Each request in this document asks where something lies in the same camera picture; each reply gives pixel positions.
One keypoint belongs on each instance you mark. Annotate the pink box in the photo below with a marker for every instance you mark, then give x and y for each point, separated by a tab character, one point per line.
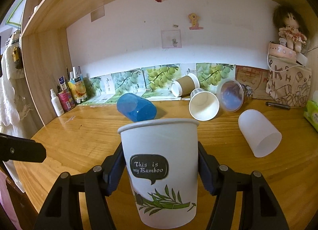
281	51

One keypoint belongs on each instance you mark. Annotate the pink can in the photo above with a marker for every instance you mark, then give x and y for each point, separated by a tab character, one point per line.
66	100

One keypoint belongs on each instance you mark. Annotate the grey checked paper cup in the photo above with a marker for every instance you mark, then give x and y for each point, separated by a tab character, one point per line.
203	105

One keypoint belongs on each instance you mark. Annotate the white spray bottle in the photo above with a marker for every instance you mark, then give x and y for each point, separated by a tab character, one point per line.
56	103

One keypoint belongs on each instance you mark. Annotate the black pen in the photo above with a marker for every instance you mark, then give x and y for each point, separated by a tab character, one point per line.
276	105

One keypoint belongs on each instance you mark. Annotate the white tape roll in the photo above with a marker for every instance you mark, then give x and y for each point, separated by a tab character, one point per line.
301	59

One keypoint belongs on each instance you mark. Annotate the brown sleeve paper cup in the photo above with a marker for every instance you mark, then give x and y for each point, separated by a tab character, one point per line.
185	85

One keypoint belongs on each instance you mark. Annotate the white lace cloth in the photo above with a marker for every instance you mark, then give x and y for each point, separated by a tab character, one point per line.
18	113

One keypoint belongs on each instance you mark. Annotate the letter print fabric bag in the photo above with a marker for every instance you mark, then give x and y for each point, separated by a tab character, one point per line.
288	82

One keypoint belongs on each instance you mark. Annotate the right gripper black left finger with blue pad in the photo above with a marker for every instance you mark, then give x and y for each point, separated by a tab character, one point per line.
61	209

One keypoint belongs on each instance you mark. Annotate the white frosted plastic cup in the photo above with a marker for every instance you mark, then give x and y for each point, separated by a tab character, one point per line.
260	134

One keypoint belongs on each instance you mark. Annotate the white bamboo print paper cup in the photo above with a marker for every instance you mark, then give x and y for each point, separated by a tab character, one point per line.
162	163

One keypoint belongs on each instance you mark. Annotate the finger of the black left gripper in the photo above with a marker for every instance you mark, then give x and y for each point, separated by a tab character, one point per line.
20	149

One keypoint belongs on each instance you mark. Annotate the brown haired rag doll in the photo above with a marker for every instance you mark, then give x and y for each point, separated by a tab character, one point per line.
292	31

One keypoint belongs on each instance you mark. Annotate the blue plastic cup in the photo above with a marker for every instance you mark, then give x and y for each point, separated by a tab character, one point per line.
136	108

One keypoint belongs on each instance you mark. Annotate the grape print poster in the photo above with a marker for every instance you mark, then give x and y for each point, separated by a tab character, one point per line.
155	82

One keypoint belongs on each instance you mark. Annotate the green tissue pack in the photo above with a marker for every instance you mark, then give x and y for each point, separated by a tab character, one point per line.
311	113

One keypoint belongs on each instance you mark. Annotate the clear plastic cup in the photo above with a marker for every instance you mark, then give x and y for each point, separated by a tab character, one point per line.
232	94

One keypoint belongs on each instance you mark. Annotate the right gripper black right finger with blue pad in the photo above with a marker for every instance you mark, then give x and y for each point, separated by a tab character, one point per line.
260	208

